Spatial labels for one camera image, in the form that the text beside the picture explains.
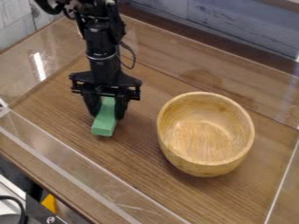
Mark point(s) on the yellow black device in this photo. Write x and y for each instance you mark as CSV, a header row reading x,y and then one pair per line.
x,y
49,204

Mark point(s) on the clear acrylic tray wall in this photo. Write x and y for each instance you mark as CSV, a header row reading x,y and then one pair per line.
x,y
80,183

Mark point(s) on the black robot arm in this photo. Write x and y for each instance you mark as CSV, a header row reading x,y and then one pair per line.
x,y
101,29

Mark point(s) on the green rectangular block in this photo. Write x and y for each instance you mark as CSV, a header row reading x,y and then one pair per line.
x,y
104,123

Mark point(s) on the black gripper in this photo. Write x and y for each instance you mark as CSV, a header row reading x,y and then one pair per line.
x,y
105,79

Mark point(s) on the brown wooden bowl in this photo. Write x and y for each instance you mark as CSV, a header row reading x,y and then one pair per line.
x,y
205,133

